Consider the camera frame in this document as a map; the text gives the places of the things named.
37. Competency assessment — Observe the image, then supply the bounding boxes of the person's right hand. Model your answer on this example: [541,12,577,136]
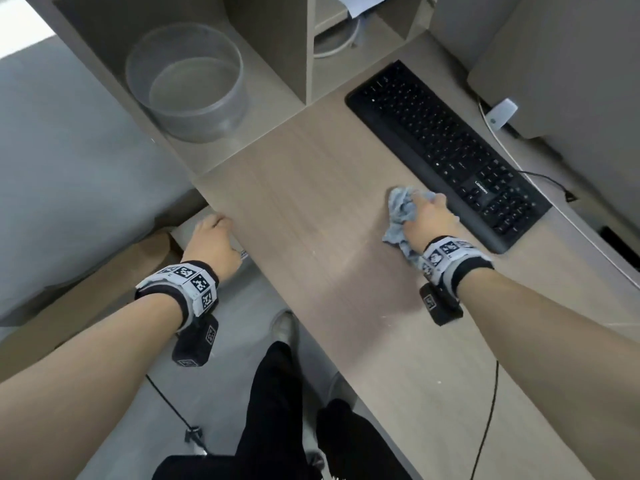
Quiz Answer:
[401,193,464,250]

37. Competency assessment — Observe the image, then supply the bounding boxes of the person's left hand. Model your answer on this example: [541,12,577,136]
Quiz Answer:
[180,214,247,285]

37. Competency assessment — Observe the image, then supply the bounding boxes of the blue cleaning cloth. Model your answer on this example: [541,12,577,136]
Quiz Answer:
[382,185,437,269]

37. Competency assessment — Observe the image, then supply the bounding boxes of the person's left forearm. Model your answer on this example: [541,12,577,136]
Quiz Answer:
[0,294,184,480]

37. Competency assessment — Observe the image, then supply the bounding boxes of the person's right forearm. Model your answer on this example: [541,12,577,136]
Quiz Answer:
[456,267,640,480]

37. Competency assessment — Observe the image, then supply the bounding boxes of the black computer keyboard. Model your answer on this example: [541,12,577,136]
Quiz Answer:
[345,60,553,254]

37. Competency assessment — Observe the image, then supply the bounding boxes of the right marker wristband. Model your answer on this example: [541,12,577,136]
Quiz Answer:
[419,236,495,298]

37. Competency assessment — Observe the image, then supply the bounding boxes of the marker wristband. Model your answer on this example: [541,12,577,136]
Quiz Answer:
[419,236,495,298]
[135,261,220,331]

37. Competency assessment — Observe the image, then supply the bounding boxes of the left marker wristband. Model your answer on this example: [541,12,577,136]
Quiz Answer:
[135,261,220,331]

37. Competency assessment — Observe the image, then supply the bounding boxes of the white plug adapter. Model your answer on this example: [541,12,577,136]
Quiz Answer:
[486,98,519,130]

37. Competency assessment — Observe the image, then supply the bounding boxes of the clear round plastic container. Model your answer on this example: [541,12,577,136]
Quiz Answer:
[125,23,249,144]

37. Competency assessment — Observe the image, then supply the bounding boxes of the person's grey left shoe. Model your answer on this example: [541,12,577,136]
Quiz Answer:
[272,311,300,356]

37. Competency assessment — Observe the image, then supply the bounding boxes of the brown cardboard box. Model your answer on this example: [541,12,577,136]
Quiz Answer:
[0,230,184,383]

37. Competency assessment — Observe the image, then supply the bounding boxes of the grey monitor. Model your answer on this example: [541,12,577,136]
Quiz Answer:
[430,0,640,231]

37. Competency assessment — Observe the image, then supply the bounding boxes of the wooden shelf unit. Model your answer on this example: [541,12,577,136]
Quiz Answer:
[22,0,436,178]

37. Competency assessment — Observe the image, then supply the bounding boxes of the person's black trousers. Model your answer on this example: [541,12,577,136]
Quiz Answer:
[152,342,414,480]

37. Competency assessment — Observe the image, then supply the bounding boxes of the white paper sheet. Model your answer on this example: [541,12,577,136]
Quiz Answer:
[334,0,397,18]

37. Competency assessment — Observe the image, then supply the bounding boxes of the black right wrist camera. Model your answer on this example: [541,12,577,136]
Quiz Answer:
[419,284,464,327]

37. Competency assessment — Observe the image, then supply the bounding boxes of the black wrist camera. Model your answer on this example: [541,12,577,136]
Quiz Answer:
[171,315,220,368]
[419,284,464,327]

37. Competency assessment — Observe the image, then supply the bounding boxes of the thin black desk cable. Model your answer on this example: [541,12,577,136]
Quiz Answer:
[515,170,577,202]

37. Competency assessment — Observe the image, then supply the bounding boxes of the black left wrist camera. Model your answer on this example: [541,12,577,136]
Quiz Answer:
[171,315,220,368]

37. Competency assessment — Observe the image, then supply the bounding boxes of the coiled white shelf cable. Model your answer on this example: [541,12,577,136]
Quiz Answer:
[314,17,362,59]

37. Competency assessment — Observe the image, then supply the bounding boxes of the black left wrist camera cable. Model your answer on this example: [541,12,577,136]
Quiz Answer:
[145,375,212,456]

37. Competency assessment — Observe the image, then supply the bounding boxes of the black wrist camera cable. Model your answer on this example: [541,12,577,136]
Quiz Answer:
[145,375,212,456]
[469,360,501,480]

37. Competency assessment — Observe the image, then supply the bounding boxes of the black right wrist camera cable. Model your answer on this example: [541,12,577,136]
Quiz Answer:
[469,360,501,480]

